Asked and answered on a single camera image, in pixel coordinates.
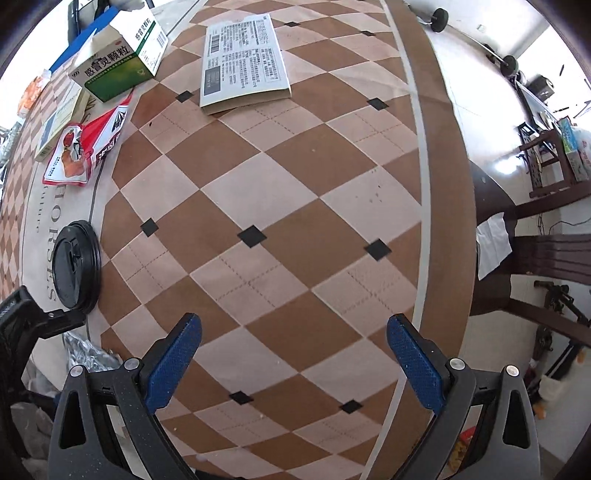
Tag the dark wooden chair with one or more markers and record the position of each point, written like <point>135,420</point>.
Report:
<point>549,258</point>

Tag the black barbell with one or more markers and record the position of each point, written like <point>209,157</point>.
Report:
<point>505,62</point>

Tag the black plastic cup lid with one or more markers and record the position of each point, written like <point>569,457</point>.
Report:
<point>76,265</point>

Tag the white cloth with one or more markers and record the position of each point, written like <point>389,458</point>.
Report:
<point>493,247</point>

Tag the checkered tablecloth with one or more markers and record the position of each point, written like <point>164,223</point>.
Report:
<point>286,207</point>

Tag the green and white medicine box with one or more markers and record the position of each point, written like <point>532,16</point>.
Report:
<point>115,60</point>

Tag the small white flat box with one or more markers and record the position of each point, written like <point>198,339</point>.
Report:
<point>53,127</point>

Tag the blue board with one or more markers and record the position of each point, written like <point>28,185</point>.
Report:
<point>74,48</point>

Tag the colourful printed box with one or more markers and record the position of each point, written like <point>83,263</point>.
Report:
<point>572,147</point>

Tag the orange snack packet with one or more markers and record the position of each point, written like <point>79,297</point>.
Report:
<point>32,92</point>

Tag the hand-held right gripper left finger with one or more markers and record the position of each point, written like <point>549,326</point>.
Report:
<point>178,360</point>

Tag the black folding frame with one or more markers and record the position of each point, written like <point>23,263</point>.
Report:
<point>561,300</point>

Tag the red and white snack packet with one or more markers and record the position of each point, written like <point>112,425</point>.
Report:
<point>90,143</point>

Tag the red and yellow wrapper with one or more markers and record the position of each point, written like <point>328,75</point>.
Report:
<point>463,450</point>

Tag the crumpled clear plastic wrapper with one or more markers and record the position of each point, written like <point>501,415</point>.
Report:
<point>90,353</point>

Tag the small black box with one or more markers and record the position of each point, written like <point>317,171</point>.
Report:
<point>540,87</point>

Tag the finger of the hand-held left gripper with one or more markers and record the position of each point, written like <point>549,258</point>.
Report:
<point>21,318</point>

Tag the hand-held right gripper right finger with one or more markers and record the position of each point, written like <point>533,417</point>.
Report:
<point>413,364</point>

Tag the dark wooden stool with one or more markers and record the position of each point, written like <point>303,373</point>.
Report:
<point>551,182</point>

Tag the flat white printed box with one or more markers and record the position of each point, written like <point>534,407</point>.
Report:
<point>244,64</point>

